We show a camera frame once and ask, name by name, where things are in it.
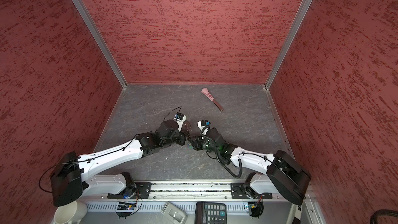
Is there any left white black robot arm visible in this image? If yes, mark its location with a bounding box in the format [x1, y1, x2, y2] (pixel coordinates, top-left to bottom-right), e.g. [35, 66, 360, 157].
[49, 117, 186, 207]

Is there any black cable coil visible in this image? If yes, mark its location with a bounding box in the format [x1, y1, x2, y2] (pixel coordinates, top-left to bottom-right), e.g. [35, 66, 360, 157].
[369, 209, 398, 224]

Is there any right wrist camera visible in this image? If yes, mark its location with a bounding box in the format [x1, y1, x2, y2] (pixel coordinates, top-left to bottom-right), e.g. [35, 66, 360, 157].
[198, 120, 211, 135]

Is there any pink handled knife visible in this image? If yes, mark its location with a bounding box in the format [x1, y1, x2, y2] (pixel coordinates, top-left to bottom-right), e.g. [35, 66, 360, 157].
[201, 88, 224, 112]

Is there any aluminium front rail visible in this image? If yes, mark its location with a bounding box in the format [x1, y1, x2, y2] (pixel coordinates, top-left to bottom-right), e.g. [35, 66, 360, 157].
[63, 179, 312, 202]

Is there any grey plastic device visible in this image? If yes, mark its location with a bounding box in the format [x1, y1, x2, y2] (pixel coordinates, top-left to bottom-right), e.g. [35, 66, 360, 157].
[161, 202, 188, 224]

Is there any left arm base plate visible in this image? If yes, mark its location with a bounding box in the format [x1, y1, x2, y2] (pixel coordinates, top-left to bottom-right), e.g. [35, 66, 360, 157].
[107, 182, 152, 200]

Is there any black calculator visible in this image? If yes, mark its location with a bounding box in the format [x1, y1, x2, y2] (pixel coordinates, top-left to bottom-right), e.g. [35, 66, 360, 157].
[194, 201, 227, 224]

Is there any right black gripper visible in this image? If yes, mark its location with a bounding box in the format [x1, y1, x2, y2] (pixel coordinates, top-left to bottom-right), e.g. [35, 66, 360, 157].
[187, 135, 220, 155]

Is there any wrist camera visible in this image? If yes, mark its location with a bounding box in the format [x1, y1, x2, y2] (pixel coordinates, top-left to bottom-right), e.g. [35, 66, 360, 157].
[198, 120, 211, 135]
[174, 112, 187, 123]

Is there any right aluminium corner post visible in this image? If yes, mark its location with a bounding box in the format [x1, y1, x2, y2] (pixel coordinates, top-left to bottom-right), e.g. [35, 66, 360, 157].
[265, 0, 313, 90]

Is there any left aluminium corner post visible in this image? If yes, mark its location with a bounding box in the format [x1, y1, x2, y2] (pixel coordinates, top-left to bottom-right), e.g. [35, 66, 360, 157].
[72, 0, 127, 90]

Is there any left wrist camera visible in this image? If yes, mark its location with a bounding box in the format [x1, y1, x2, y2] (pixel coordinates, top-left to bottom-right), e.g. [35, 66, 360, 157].
[174, 112, 187, 123]

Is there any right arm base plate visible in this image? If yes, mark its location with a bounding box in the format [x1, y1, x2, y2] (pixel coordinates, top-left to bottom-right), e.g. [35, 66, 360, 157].
[230, 183, 273, 200]

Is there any white mug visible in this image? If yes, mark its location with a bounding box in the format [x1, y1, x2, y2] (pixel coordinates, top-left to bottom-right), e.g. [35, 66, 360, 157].
[54, 201, 88, 224]

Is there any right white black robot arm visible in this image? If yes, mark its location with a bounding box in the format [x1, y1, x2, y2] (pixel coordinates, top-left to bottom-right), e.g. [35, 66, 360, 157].
[187, 126, 312, 205]

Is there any aluminium corner post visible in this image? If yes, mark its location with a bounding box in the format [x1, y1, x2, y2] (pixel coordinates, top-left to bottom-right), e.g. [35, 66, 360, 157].
[72, 0, 127, 90]
[265, 0, 313, 90]

